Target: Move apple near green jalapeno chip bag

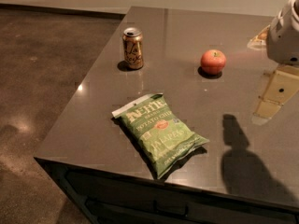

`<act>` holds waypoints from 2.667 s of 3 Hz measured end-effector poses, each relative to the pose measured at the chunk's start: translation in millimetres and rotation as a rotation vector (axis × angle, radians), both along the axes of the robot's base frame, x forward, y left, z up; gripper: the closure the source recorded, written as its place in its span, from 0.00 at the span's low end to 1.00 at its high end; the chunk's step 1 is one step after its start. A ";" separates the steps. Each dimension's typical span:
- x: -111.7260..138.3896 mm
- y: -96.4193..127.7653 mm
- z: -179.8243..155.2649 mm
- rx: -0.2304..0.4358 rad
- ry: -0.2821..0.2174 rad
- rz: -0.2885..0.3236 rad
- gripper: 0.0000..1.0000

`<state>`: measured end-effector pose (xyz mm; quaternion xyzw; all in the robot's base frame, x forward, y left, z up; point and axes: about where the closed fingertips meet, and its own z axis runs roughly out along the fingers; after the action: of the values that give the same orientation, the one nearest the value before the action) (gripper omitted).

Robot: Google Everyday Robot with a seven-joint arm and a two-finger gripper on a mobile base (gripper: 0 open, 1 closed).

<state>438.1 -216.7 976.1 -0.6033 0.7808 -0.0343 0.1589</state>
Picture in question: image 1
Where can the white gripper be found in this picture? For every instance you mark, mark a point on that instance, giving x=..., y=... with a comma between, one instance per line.
x=284, y=41

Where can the red apple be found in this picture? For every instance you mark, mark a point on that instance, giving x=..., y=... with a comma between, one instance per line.
x=213, y=61

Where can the green jalapeno chip bag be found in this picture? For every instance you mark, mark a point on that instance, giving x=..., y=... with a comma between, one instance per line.
x=163, y=137

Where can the gold soda can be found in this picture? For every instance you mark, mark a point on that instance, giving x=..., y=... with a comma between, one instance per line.
x=132, y=46

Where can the dark cabinet drawer front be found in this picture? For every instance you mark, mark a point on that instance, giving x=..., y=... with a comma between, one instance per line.
x=117, y=199

